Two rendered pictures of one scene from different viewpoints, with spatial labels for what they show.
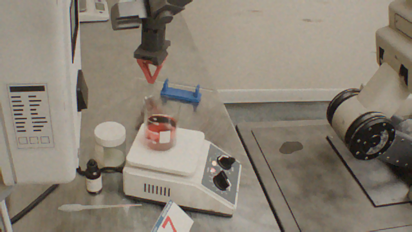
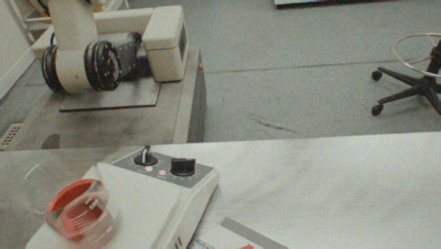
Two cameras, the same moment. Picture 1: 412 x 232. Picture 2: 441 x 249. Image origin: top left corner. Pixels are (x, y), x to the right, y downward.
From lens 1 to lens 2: 47 cm
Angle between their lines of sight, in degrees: 52
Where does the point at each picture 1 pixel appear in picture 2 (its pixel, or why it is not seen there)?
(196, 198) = (198, 206)
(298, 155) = (66, 141)
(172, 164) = (155, 214)
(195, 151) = (135, 179)
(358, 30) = not seen: outside the picture
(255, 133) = not seen: hidden behind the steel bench
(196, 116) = (12, 188)
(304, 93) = not seen: outside the picture
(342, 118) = (72, 75)
